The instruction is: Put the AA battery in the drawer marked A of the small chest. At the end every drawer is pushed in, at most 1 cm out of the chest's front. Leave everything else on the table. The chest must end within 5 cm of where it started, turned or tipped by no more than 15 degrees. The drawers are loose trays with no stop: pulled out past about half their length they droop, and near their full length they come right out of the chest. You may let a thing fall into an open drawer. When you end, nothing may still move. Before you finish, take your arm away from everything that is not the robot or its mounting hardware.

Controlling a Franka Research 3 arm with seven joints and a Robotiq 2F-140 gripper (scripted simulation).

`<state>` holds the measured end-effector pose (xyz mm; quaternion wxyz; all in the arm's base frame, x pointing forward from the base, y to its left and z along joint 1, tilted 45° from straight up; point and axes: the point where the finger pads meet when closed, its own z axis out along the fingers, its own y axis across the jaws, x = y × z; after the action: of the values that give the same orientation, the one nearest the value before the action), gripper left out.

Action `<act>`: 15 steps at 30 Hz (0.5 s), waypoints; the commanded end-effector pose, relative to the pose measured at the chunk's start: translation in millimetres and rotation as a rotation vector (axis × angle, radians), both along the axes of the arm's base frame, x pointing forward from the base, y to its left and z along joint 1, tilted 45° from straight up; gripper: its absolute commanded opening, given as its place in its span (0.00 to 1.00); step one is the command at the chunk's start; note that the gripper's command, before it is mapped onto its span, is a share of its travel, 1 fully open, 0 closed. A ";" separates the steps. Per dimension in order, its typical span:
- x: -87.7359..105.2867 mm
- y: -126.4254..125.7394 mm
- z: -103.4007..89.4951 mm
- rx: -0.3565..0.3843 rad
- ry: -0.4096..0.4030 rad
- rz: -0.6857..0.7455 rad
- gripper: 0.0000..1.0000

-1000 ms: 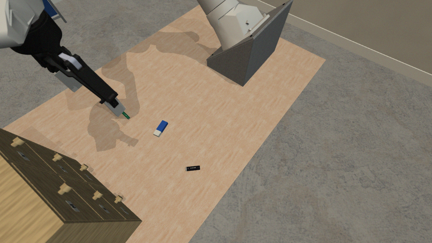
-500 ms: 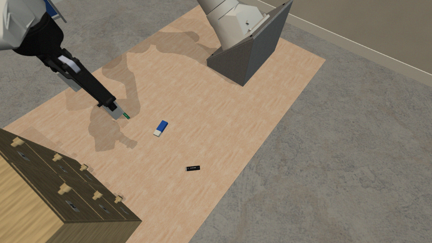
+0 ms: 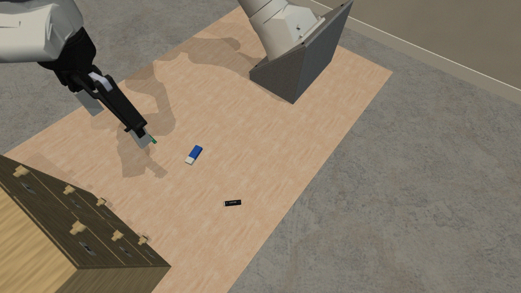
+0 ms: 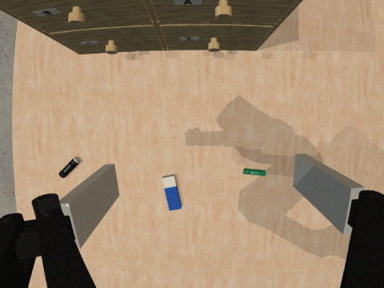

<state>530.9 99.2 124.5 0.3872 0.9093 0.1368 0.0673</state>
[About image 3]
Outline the black aa battery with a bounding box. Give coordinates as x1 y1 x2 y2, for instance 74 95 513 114
223 200 241 206

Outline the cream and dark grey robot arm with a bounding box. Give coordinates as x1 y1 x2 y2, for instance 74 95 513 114
0 0 325 63

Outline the blue and white eraser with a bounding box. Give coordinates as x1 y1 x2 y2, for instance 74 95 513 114
185 145 203 166

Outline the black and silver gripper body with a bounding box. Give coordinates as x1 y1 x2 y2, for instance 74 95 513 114
37 26 101 91

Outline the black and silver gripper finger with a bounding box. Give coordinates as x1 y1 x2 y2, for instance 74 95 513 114
70 64 152 149
54 70 104 117

